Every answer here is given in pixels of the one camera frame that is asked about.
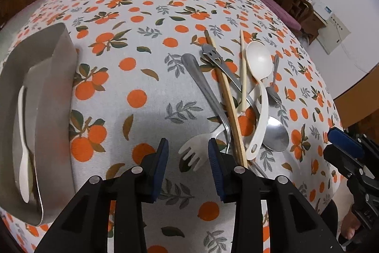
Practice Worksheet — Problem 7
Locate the slim white plastic spoon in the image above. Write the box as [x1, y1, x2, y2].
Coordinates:
[18, 85, 34, 204]

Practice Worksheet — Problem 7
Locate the small metal teaspoon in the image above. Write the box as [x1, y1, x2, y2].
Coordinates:
[266, 54, 282, 105]

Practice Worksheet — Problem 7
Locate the smiley handle metal spoon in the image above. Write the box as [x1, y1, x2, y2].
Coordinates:
[201, 43, 290, 152]

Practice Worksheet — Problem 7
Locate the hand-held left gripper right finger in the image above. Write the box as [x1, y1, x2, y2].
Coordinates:
[208, 137, 345, 253]

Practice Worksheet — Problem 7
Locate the purple seat cushion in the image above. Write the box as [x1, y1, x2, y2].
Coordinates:
[248, 0, 303, 32]

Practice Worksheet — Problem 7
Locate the cream plastic chopstick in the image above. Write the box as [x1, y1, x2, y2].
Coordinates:
[240, 30, 248, 113]

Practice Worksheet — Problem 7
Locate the white plastic soup spoon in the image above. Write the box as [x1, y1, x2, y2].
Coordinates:
[246, 41, 273, 161]

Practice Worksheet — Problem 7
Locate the person's right hand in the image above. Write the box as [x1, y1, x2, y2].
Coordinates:
[340, 203, 364, 242]

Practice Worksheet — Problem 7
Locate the brown wooden chopstick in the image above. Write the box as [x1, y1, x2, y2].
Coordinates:
[217, 63, 248, 168]
[205, 30, 245, 167]

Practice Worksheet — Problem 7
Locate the orange print tablecloth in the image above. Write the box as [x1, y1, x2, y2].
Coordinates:
[0, 0, 345, 253]

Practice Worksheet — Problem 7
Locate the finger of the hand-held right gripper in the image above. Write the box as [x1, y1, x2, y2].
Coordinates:
[323, 145, 366, 182]
[327, 127, 365, 159]

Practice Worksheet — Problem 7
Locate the white plastic fork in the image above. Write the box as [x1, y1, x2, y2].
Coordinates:
[178, 134, 214, 173]

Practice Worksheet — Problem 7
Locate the stainless steel tray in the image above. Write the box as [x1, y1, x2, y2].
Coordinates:
[0, 22, 80, 227]

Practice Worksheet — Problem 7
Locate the plain handle metal spoon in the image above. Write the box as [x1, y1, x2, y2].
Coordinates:
[180, 53, 235, 154]

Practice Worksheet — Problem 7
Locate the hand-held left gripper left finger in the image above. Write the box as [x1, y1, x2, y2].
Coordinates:
[32, 138, 169, 253]

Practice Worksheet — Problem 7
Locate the white wall box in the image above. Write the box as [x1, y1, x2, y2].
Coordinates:
[312, 0, 351, 55]

